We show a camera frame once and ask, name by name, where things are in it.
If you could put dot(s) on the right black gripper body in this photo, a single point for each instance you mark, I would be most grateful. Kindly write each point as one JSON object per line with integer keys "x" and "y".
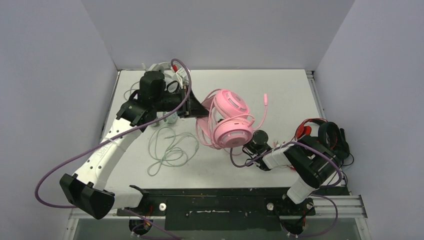
{"x": 251, "y": 147}

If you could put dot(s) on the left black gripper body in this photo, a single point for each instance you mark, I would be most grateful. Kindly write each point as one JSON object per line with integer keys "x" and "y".
{"x": 167, "y": 101}

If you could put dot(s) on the pink cat-ear headphones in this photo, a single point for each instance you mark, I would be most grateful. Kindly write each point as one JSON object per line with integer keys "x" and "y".
{"x": 228, "y": 123}

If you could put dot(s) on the mint green headphones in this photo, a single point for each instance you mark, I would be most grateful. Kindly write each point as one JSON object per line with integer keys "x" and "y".
{"x": 169, "y": 148}

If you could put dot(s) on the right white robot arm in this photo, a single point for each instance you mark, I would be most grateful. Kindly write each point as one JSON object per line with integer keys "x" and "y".
{"x": 296, "y": 201}

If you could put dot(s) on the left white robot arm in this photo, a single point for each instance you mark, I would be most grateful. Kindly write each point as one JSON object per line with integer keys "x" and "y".
{"x": 86, "y": 187}

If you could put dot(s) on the red and black headphones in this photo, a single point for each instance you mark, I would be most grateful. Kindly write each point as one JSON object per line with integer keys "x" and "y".
{"x": 319, "y": 147}

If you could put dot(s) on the white gaming headset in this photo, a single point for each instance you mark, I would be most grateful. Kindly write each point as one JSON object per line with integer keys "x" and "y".
{"x": 165, "y": 71}

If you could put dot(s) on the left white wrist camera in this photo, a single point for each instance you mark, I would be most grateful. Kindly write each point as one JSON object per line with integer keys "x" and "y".
{"x": 179, "y": 75}

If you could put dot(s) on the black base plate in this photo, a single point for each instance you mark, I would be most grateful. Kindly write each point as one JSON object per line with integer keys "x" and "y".
{"x": 224, "y": 209}

